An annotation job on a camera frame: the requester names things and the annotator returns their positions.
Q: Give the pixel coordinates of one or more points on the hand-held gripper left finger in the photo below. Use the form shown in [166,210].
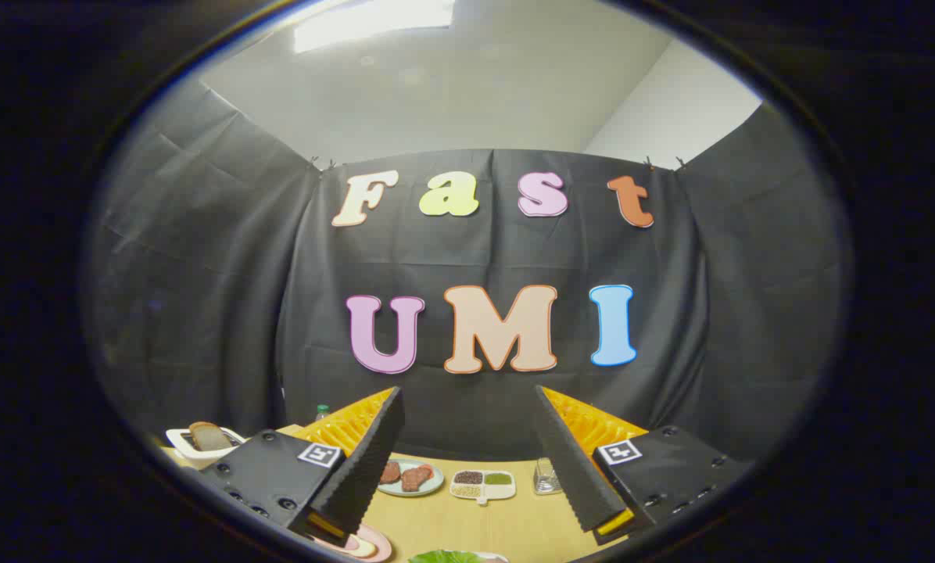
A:
[370,461]

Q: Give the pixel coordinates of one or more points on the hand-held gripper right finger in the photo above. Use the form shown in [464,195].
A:
[569,461]

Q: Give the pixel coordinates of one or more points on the brown toast slice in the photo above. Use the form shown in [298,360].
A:
[208,438]

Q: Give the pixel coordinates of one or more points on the brown meat piece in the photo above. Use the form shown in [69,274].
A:
[416,478]
[390,472]

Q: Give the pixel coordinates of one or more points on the clear glass cup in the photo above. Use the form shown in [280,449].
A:
[546,478]

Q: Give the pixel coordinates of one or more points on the light blue plate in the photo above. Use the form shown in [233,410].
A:
[438,478]

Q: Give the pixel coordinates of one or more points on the pink plate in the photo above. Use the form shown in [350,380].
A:
[381,543]

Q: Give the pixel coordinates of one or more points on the pale bread slice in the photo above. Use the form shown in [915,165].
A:
[360,547]

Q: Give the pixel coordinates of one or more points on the white divided seasoning dish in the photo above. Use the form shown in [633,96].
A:
[483,491]

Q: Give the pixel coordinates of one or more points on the green lettuce leaf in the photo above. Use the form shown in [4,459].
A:
[440,557]

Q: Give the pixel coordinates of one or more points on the white toaster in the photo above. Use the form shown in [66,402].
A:
[178,440]

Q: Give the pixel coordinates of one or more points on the black backdrop cloth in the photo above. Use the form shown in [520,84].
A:
[202,274]

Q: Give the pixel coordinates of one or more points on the ceiling light panel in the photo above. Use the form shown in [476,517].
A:
[374,23]

